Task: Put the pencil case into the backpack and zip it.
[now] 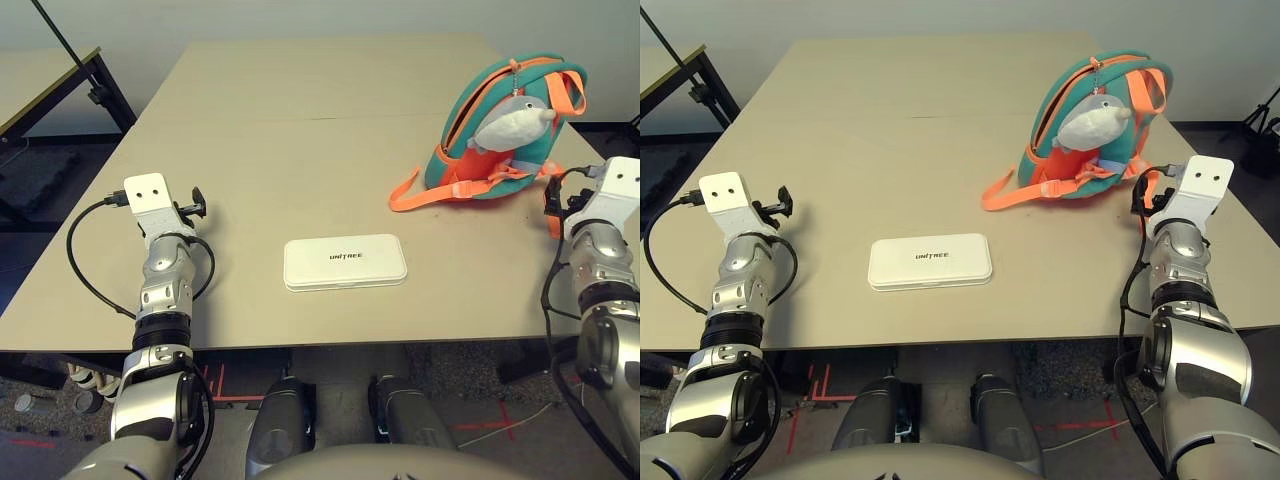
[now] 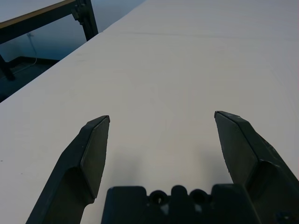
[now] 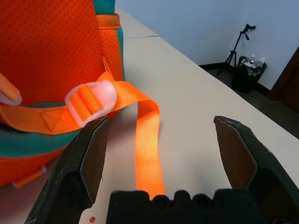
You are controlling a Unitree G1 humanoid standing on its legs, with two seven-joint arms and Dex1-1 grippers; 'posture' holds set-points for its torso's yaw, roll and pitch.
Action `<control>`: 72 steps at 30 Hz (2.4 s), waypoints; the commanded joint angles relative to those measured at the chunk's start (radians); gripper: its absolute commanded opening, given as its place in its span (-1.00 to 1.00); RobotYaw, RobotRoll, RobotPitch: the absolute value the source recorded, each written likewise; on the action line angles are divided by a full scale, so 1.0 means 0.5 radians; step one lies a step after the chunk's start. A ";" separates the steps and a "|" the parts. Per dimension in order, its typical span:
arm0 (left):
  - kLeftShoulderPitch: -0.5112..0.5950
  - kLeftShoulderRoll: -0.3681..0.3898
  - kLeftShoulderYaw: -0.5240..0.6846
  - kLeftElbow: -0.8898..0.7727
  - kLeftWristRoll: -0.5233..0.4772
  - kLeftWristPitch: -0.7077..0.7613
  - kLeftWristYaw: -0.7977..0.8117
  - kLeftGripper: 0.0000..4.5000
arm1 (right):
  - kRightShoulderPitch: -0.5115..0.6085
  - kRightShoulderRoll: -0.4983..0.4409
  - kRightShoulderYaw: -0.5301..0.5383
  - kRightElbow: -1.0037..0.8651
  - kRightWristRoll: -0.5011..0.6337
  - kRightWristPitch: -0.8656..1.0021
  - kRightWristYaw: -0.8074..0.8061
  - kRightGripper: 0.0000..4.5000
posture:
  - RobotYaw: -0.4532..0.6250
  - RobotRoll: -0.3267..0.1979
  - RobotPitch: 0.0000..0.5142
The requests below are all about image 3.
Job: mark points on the teal and orange backpack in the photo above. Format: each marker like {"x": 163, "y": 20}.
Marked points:
{"x": 46, "y": 46}

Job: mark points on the black camera tripod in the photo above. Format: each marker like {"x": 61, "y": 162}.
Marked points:
{"x": 234, "y": 47}

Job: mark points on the small orange bead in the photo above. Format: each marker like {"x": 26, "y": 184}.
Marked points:
{"x": 92, "y": 219}

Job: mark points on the brown wooden door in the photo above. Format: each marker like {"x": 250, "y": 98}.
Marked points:
{"x": 289, "y": 81}

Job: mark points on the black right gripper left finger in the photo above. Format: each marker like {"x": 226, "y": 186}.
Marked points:
{"x": 70, "y": 172}

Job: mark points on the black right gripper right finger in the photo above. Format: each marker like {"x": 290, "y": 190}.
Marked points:
{"x": 261, "y": 168}

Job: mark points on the black mesh trash bin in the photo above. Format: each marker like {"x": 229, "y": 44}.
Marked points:
{"x": 244, "y": 80}

